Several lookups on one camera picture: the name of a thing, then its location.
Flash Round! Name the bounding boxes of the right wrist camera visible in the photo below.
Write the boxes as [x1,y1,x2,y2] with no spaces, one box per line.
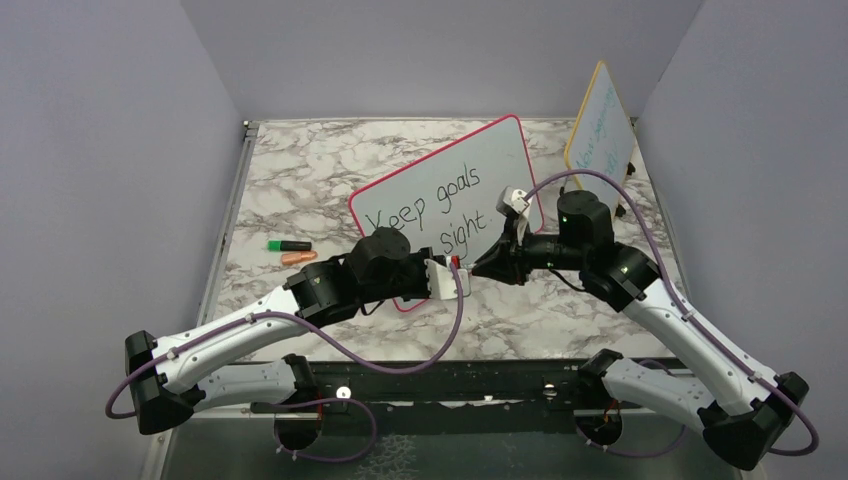
[496,186,532,246]

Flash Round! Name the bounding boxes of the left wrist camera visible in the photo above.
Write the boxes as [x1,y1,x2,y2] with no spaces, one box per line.
[425,256,471,300]

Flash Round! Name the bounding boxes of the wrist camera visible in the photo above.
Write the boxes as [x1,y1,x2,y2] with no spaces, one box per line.
[425,256,471,300]
[496,186,532,246]

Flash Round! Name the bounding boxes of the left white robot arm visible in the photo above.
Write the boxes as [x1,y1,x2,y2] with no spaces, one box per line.
[125,227,467,435]

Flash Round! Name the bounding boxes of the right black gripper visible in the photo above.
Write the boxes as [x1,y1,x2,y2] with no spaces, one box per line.
[472,218,587,286]

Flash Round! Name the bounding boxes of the black mounting rail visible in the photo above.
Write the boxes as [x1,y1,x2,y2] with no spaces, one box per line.
[246,359,623,443]

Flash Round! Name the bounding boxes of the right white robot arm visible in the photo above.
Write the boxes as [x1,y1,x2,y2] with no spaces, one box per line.
[472,188,809,470]

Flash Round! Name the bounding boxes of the aluminium frame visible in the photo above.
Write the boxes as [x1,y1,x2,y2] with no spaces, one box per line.
[139,120,261,479]

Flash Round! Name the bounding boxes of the pink framed whiteboard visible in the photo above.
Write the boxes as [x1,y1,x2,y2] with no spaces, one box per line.
[347,114,546,314]

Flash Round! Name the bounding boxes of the yellow framed whiteboard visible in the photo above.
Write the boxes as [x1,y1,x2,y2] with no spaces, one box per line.
[564,61,636,185]

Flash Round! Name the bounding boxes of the green black highlighter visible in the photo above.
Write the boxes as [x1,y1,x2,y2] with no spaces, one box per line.
[267,240,312,252]

